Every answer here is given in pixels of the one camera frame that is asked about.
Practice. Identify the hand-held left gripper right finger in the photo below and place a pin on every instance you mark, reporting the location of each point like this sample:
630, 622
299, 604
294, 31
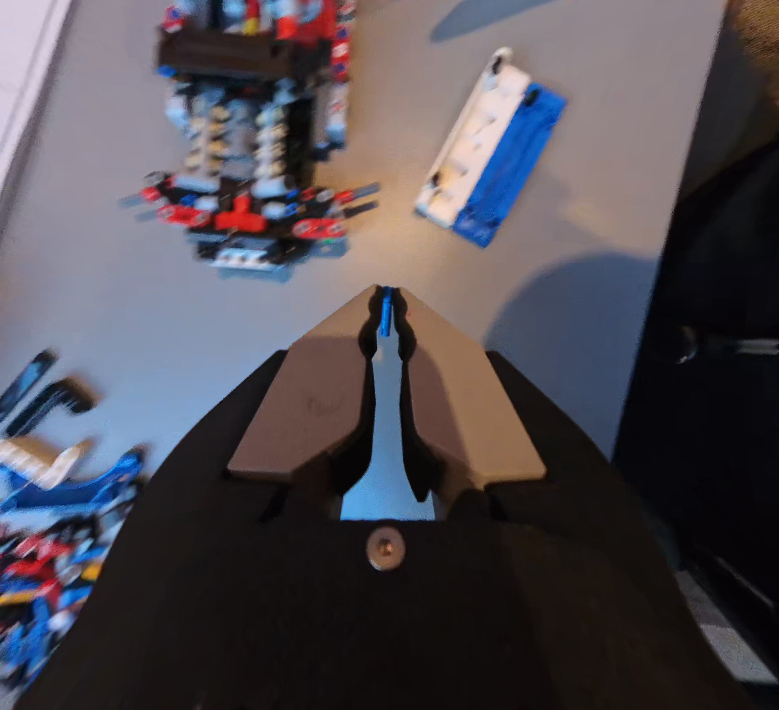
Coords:
475, 417

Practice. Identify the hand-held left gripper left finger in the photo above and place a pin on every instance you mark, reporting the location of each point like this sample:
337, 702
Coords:
304, 412

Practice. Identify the blue connector pin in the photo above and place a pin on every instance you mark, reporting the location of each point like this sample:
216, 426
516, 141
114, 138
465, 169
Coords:
386, 313

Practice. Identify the pile of brick pieces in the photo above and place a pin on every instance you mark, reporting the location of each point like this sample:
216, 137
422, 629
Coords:
62, 509

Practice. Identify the white brick panel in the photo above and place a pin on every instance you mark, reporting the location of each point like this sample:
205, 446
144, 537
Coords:
482, 132

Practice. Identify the black brick race car model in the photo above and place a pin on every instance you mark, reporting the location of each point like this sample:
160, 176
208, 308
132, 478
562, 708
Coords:
231, 51

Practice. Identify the grey desk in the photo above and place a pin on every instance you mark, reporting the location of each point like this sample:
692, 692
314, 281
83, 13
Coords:
91, 295

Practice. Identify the black office chair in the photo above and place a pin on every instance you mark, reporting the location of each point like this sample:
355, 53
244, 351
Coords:
719, 234

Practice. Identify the open instruction booklet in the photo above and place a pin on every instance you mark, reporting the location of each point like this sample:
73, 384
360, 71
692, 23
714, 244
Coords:
30, 21

